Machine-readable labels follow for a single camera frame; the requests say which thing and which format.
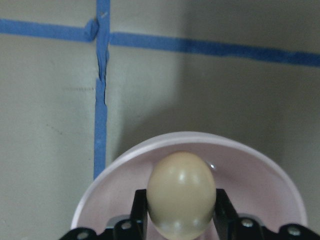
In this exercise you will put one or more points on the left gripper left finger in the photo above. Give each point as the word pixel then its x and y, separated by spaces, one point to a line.
pixel 131 227

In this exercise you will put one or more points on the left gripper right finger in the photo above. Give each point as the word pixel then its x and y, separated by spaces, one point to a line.
pixel 231 226

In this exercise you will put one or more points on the brown egg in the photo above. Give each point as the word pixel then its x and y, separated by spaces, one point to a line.
pixel 181 196

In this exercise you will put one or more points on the pink bowl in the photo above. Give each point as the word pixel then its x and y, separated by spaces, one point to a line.
pixel 255 184

